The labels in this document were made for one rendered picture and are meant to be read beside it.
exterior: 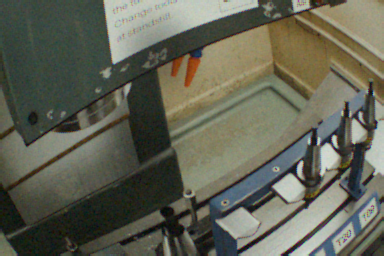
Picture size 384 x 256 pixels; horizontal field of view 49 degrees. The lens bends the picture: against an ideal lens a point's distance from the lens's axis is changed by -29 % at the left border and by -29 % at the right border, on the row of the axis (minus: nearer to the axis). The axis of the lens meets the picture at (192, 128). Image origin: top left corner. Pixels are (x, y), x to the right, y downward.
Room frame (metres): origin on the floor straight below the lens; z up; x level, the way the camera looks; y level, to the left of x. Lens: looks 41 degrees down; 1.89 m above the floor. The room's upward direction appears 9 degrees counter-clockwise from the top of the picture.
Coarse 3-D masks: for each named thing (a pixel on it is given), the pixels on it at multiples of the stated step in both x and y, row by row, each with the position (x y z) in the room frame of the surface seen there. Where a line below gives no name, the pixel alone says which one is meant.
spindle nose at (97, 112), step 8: (120, 88) 0.51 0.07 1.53; (128, 88) 0.53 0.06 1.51; (112, 96) 0.50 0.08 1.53; (120, 96) 0.51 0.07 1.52; (96, 104) 0.48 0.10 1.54; (104, 104) 0.49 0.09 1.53; (112, 104) 0.50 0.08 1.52; (80, 112) 0.47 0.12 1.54; (88, 112) 0.48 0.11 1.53; (96, 112) 0.48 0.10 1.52; (104, 112) 0.49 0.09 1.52; (72, 120) 0.47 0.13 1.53; (80, 120) 0.47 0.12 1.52; (88, 120) 0.48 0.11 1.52; (96, 120) 0.48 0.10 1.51; (56, 128) 0.48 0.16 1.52; (64, 128) 0.47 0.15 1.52; (72, 128) 0.47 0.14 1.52; (80, 128) 0.47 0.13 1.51
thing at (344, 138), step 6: (342, 114) 0.67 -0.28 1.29; (342, 120) 0.66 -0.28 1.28; (348, 120) 0.65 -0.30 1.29; (342, 126) 0.66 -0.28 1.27; (348, 126) 0.65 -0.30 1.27; (342, 132) 0.65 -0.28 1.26; (348, 132) 0.65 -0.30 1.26; (336, 138) 0.67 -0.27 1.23; (342, 138) 0.65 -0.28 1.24; (348, 138) 0.65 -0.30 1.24; (342, 144) 0.65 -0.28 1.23; (348, 144) 0.65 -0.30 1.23
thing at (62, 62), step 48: (0, 0) 0.32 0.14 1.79; (48, 0) 0.34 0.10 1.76; (96, 0) 0.36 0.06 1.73; (288, 0) 0.46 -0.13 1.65; (0, 48) 0.32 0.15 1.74; (48, 48) 0.34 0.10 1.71; (96, 48) 0.36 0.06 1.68; (144, 48) 0.38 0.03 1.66; (192, 48) 0.40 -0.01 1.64; (48, 96) 0.33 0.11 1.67; (96, 96) 0.35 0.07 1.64
